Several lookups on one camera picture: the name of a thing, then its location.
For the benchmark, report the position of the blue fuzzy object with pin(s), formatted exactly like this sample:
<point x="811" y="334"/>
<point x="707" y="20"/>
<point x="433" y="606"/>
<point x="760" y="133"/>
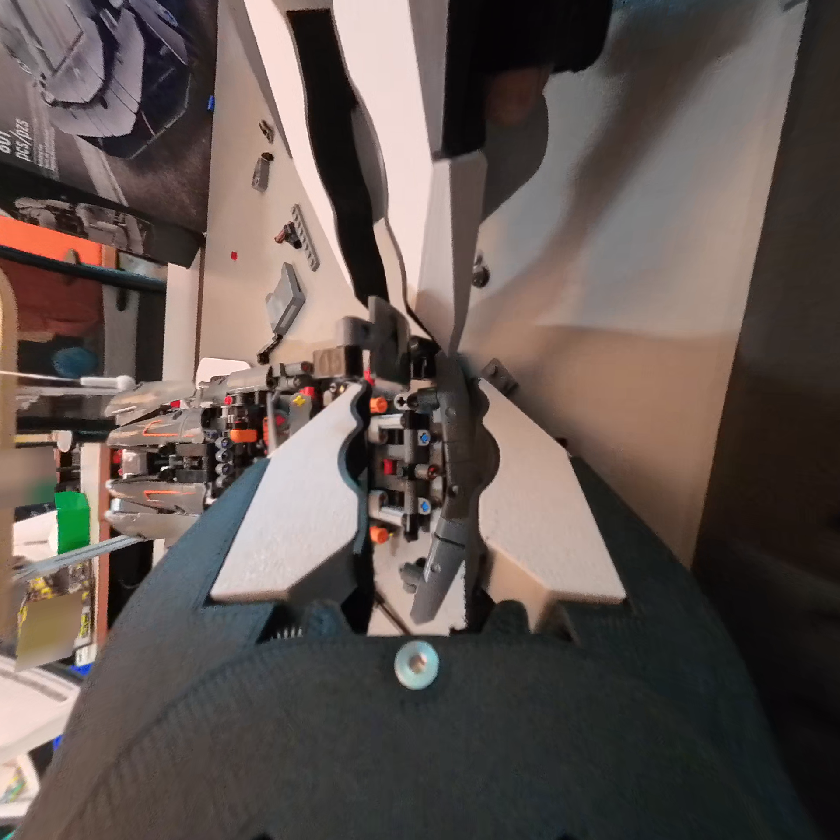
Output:
<point x="75" y="361"/>

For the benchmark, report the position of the grey orange lego car model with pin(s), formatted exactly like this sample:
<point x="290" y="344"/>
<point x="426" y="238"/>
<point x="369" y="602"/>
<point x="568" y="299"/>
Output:
<point x="170" y="420"/>

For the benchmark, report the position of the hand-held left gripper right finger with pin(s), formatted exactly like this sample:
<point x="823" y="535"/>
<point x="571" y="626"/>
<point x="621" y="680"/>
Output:
<point x="551" y="525"/>

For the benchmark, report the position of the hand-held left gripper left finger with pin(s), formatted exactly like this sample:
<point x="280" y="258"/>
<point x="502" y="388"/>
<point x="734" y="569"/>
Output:
<point x="295" y="525"/>

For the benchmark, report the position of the lego instruction booklet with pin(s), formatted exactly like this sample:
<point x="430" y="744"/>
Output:
<point x="72" y="574"/>

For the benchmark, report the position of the grey lego panel assembly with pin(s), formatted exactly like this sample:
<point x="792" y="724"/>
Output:
<point x="285" y="298"/>

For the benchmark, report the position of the grey lego wheel arch assembly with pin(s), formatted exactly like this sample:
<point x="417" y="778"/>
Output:
<point x="459" y="453"/>

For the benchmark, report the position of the black lego connector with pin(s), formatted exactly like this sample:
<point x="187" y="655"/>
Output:
<point x="266" y="128"/>

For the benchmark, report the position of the grey two-stud lego plate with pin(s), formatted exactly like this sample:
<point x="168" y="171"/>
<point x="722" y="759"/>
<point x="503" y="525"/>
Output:
<point x="499" y="377"/>

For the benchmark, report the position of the grey lego beam black end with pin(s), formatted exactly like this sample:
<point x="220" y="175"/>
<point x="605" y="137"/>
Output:
<point x="269" y="348"/>

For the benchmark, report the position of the small black round lego piece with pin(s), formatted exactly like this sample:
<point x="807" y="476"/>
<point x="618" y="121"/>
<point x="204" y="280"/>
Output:
<point x="480" y="275"/>

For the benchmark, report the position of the green plastic container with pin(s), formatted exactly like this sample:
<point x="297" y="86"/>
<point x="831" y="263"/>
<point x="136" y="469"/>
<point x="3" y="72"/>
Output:
<point x="72" y="518"/>

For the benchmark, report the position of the person's right hand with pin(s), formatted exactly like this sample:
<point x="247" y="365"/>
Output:
<point x="518" y="98"/>

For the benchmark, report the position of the dark box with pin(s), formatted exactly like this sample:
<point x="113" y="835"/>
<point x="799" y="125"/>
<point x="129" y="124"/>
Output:
<point x="98" y="98"/>

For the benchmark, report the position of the grey lego plate with holes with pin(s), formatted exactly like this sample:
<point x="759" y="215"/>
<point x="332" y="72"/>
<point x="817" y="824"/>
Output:
<point x="306" y="239"/>

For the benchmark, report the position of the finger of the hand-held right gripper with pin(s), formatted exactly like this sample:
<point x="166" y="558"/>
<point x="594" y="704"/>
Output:
<point x="275" y="65"/>
<point x="420" y="131"/>

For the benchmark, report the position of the orange board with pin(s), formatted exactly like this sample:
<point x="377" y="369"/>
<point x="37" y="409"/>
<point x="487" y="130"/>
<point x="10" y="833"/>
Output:
<point x="39" y="237"/>

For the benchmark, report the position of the grey lego angle beam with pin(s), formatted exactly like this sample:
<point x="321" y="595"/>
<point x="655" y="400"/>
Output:
<point x="262" y="172"/>

